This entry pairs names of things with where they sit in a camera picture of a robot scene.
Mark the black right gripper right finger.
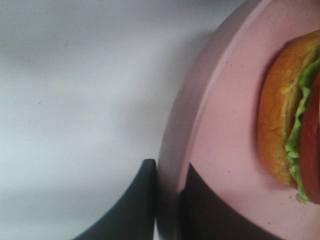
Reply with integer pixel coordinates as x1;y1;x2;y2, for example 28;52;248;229
179;165;275;240

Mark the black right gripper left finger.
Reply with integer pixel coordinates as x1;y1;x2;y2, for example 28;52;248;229
75;159;157;240

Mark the pink round plate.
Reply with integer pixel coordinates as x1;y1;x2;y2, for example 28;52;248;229
157;0;320;240

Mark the burger with lettuce and tomato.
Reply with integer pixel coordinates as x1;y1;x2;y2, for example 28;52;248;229
257;31;320;204

